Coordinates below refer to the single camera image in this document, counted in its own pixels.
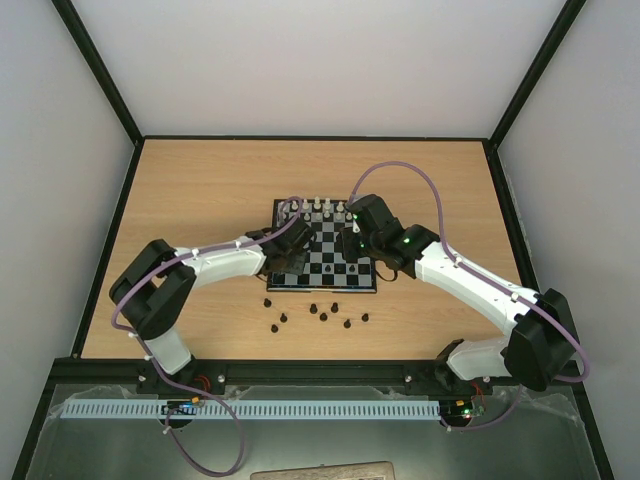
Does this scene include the light blue slotted cable duct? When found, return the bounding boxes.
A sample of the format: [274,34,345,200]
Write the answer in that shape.
[60,399,441,421]

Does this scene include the black aluminium mounting rail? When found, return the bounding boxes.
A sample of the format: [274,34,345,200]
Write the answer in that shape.
[49,356,581,396]

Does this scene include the black cage frame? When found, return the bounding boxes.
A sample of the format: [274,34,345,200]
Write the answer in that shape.
[13,1,584,479]

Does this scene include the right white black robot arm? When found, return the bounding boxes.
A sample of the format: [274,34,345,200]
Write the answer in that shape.
[337,225,584,392]

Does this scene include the controller circuit board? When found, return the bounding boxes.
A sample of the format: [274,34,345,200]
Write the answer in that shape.
[439,397,487,420]
[160,397,206,416]

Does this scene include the right controller circuit board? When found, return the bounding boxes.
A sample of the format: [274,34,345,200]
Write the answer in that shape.
[439,397,487,420]

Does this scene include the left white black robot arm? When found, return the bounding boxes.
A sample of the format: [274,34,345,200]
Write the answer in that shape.
[109,223,314,375]

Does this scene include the black white chess board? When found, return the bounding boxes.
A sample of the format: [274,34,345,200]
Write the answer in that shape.
[266,197,377,293]

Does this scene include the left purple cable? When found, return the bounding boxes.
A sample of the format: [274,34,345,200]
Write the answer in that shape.
[112,196,247,475]

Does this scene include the left controller circuit board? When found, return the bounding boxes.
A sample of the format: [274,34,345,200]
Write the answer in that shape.
[160,397,206,416]

